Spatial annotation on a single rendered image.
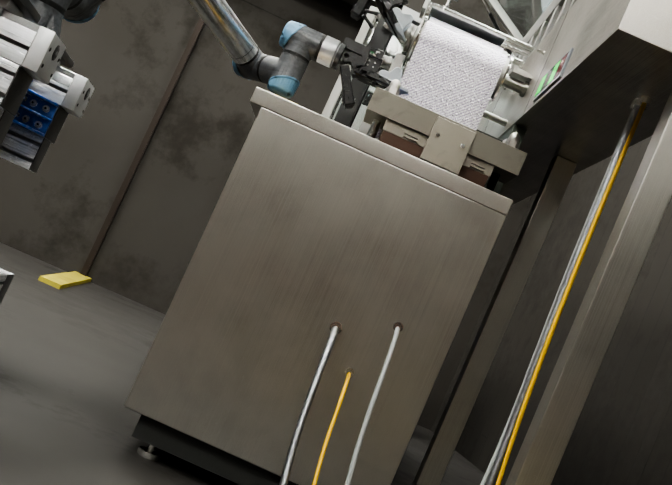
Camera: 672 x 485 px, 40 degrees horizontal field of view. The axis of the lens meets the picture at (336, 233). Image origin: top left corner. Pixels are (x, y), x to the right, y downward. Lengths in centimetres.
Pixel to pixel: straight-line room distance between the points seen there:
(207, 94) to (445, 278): 445
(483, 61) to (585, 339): 104
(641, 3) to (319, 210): 86
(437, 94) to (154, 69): 419
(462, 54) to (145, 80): 419
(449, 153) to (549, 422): 79
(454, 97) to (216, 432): 105
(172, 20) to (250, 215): 448
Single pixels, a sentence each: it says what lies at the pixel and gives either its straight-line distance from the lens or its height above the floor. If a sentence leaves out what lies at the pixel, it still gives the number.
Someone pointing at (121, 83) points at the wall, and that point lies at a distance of 650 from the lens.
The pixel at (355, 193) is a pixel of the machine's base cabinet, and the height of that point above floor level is 76.
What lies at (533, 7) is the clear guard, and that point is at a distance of 328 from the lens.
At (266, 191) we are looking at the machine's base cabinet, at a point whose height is 68.
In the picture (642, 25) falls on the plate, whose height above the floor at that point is 116.
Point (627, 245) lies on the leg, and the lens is 173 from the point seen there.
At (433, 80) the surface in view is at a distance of 249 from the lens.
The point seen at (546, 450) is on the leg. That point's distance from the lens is 171.
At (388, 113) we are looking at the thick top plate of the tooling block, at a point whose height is 98.
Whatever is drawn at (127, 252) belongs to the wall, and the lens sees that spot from 639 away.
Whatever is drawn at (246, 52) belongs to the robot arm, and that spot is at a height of 102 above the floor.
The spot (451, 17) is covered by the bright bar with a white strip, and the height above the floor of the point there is 144.
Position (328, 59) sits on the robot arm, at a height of 108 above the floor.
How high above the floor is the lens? 50
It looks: 4 degrees up
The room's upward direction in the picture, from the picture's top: 24 degrees clockwise
